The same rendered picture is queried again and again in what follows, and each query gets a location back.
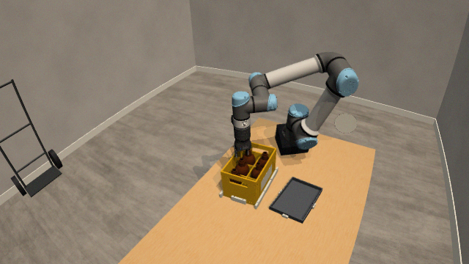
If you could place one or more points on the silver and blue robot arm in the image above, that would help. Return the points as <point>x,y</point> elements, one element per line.
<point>302,127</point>

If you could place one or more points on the yellow crate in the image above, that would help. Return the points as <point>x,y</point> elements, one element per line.
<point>255,187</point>

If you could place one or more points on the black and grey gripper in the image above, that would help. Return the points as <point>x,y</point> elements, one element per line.
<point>242,134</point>

